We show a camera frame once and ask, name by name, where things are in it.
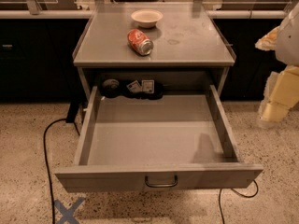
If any white label card square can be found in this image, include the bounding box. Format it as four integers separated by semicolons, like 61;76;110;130
142;80;154;93

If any white label card tilted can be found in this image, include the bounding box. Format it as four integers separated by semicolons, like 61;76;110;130
127;80;142;93

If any blue tape cross mark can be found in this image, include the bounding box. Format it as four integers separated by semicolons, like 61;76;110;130
54;197;85;224

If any grey open top drawer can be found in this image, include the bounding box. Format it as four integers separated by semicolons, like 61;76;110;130
55;87;263;192

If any black metal drawer handle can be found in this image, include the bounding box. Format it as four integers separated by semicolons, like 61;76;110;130
145;175;178;189

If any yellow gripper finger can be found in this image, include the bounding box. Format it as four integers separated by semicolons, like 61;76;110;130
258;65;299;129
255;26;279;51

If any grey metal cabinet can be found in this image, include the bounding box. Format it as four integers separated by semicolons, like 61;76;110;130
74;3;235;96

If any dark counter cabinet left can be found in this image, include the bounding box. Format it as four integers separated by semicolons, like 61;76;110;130
0;19;87;103

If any black round device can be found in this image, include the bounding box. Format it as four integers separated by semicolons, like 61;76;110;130
102;79;120;98

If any red coke can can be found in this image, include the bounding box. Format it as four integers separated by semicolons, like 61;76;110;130
127;29;153;56

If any black cable right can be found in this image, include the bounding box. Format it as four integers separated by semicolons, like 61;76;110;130
218;179;260;224

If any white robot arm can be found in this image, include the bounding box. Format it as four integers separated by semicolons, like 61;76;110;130
255;5;299;128

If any white ceramic bowl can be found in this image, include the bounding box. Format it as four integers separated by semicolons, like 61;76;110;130
131;9;164;28

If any black power cable left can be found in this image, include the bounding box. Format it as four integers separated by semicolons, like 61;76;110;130
42;118;81;224

